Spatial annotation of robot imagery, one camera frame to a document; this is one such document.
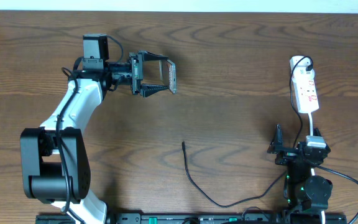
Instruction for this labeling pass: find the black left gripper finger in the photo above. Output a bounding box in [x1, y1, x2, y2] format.
[141, 51, 168, 62]
[140, 84, 168, 98]

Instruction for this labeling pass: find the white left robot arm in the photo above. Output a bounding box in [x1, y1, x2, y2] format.
[20, 51, 177, 223]

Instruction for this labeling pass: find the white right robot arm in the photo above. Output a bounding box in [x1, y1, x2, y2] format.
[267, 125, 333, 217]

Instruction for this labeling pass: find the white USB charger adapter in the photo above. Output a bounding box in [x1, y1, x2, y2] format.
[290, 55, 314, 78]

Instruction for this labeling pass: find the white power strip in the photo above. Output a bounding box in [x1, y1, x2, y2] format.
[291, 69, 319, 114]

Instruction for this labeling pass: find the white power strip cord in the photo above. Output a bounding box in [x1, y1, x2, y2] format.
[308, 112, 326, 224]

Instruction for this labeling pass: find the black charging cable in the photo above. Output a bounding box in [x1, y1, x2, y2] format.
[181, 55, 314, 208]

